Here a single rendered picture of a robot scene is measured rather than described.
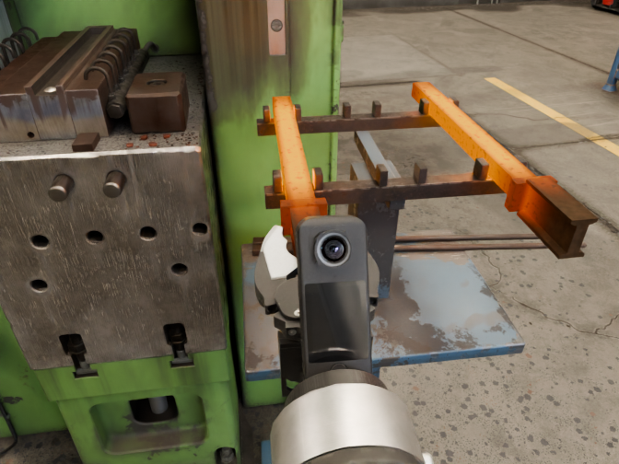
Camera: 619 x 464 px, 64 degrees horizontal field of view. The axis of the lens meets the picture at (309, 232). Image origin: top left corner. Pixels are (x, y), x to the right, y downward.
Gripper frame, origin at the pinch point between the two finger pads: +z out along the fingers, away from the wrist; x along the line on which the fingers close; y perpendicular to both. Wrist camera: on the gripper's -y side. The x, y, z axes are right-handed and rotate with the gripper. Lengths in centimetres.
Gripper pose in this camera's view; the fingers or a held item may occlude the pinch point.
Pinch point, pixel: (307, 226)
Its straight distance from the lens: 47.5
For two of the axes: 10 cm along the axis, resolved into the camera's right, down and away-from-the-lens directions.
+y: 0.0, 8.3, 5.6
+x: 9.9, -0.6, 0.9
